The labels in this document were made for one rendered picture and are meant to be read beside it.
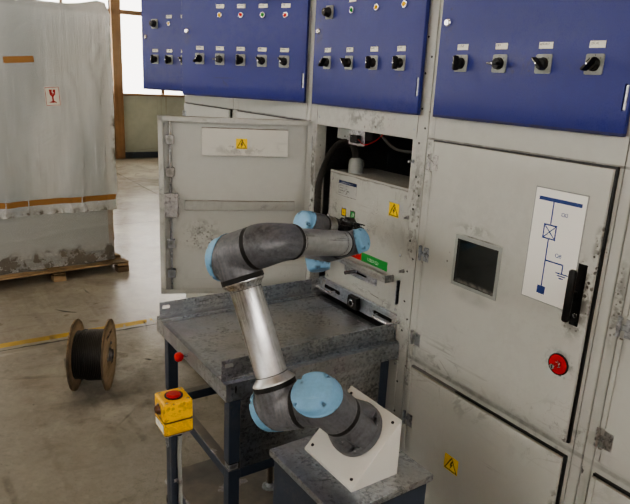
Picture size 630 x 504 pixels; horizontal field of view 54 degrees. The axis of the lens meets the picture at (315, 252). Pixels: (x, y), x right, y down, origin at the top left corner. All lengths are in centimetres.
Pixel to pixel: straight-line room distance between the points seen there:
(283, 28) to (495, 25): 107
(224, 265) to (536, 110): 90
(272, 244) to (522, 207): 69
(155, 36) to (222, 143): 118
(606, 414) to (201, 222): 168
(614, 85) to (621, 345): 61
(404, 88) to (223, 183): 90
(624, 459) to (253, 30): 205
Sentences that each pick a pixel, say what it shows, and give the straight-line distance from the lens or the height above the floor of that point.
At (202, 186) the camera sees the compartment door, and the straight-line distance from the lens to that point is 259.
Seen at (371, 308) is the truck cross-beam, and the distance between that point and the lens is 239.
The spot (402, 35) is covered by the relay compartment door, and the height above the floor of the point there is 190.
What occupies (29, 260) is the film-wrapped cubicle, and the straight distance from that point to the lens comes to 563.
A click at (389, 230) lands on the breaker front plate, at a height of 123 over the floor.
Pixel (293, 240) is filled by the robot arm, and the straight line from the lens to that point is 155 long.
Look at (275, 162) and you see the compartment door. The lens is 260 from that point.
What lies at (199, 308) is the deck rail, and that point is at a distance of 244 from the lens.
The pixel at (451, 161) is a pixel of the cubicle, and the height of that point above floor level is 152.
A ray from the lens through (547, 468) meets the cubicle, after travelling 191.
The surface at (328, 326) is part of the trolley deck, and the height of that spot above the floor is 85.
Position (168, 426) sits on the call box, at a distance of 175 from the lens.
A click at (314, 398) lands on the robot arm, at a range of 153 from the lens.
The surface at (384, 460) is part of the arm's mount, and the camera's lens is 168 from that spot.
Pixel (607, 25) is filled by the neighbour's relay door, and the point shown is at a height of 190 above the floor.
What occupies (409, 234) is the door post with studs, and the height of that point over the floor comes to 125.
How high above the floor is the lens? 174
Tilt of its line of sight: 16 degrees down
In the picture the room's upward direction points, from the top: 3 degrees clockwise
